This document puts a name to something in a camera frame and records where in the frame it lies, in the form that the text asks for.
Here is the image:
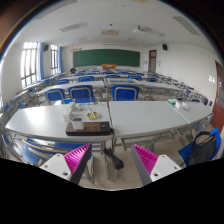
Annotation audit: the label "brown door with window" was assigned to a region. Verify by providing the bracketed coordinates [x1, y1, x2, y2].
[148, 49, 158, 74]

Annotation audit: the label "blue curtain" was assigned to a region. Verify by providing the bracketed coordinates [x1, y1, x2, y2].
[58, 46, 63, 74]
[37, 42, 45, 81]

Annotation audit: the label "tall window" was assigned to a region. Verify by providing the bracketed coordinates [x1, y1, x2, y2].
[50, 44, 59, 76]
[20, 41, 39, 89]

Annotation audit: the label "white ceiling projector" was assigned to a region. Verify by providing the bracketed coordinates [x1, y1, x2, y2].
[132, 24, 146, 34]

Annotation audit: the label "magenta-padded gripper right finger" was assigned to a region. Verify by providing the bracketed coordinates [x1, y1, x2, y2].
[130, 143, 183, 186]

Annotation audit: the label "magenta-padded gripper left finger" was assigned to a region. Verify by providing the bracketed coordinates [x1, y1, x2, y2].
[39, 143, 93, 185]

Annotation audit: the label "ceiling light panels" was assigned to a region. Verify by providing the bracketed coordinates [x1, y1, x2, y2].
[34, 0, 201, 48]

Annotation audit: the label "shallow grey tray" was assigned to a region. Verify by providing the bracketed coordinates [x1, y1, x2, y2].
[104, 77, 139, 88]

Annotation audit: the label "orange lectern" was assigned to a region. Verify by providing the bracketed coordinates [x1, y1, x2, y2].
[101, 63, 118, 70]

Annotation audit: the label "blue classroom chairs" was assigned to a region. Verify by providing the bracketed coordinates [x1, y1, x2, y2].
[0, 68, 214, 111]

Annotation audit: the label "plain brown door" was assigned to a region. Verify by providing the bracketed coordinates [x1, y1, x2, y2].
[210, 60, 224, 134]

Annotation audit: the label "blue chair holding bag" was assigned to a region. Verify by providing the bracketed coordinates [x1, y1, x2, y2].
[177, 127, 223, 168]

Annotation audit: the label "colourful paper cards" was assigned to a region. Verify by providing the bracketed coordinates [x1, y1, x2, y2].
[78, 102, 107, 108]

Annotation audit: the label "green chalkboard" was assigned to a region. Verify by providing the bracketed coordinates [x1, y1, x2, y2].
[72, 48, 141, 68]

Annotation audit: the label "rows of grey desks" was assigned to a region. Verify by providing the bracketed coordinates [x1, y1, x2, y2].
[0, 66, 214, 114]

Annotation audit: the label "ceiling air conditioner unit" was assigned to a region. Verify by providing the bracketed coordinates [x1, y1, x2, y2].
[101, 29, 120, 36]

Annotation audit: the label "black cable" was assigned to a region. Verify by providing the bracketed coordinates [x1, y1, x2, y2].
[103, 147, 125, 170]

